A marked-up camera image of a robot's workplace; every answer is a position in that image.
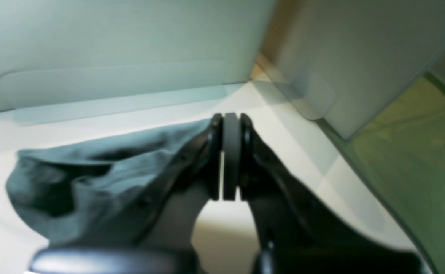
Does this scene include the dark grey t-shirt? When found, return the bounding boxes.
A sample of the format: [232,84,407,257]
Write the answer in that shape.
[6,119,210,244]

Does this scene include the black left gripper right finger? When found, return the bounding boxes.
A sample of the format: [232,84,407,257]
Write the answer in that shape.
[240,114,422,274]

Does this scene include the grey plastic bin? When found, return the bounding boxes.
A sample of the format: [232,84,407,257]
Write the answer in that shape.
[0,0,445,139]

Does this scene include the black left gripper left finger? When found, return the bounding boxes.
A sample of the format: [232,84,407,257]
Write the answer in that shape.
[29,114,224,274]

